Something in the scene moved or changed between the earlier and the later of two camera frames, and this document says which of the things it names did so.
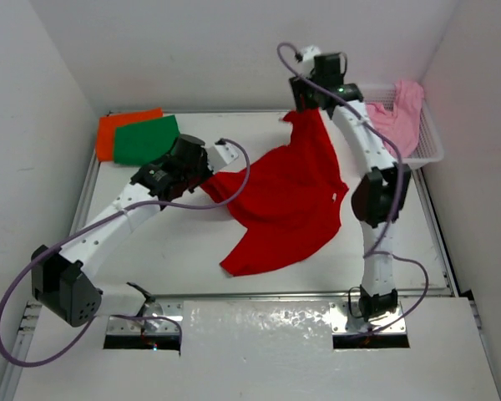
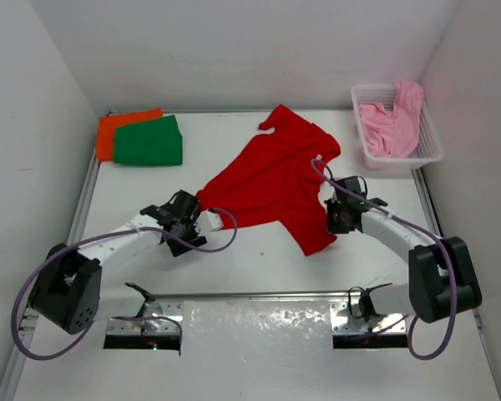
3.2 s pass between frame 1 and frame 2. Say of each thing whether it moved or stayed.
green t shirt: stayed
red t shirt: moved
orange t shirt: stayed
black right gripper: moved
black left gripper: moved
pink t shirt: stayed
